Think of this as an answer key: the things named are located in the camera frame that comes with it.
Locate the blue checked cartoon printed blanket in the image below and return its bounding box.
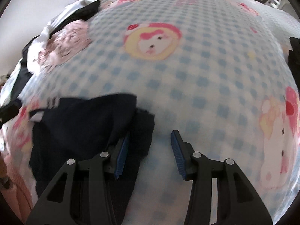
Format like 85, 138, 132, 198
0, 0, 300, 223

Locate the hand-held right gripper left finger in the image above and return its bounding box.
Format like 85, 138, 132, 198
26, 131, 130, 225

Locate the pink garment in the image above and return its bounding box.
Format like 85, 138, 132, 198
36, 20, 93, 72

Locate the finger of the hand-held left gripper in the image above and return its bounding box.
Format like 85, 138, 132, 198
0, 98, 23, 127

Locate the folded black garment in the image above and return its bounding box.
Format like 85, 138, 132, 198
287, 36, 300, 75

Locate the dark navy garment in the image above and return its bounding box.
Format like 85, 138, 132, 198
0, 35, 34, 108

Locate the navy garment with white trim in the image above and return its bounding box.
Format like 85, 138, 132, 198
28, 93, 155, 225

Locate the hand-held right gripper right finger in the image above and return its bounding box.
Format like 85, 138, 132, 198
171, 130, 273, 225

